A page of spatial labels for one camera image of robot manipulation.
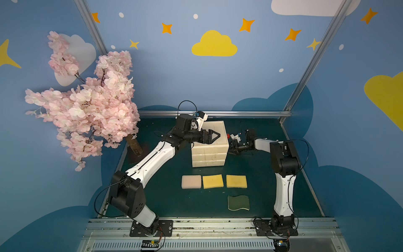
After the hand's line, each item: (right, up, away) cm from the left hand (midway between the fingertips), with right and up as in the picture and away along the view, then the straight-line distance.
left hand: (214, 131), depth 78 cm
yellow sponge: (0, -28, +11) cm, 31 cm away
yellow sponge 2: (+13, -28, +11) cm, 33 cm away
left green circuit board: (-31, -53, -5) cm, 62 cm away
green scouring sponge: (+13, -38, +4) cm, 40 cm away
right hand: (+9, -11, +22) cm, 26 cm away
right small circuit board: (+32, -54, -4) cm, 63 cm away
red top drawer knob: (+8, -2, +7) cm, 11 cm away
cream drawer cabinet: (0, -12, +6) cm, 14 cm away
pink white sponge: (-13, -29, +11) cm, 33 cm away
